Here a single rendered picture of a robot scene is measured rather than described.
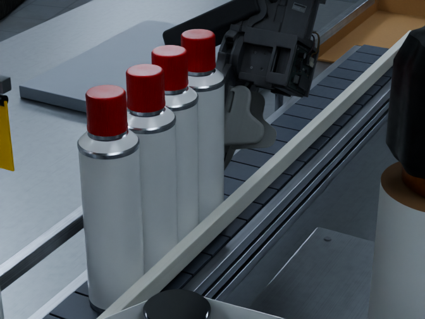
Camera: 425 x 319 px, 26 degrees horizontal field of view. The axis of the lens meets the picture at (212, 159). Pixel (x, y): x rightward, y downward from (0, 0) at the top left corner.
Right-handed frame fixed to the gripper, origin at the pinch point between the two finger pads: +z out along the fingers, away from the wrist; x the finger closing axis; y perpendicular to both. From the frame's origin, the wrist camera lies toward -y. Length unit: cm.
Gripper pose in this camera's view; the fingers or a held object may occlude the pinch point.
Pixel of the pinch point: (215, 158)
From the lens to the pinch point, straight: 97.4
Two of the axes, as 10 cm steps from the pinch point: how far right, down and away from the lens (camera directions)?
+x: 4.2, 1.0, 9.0
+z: -2.4, 9.7, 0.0
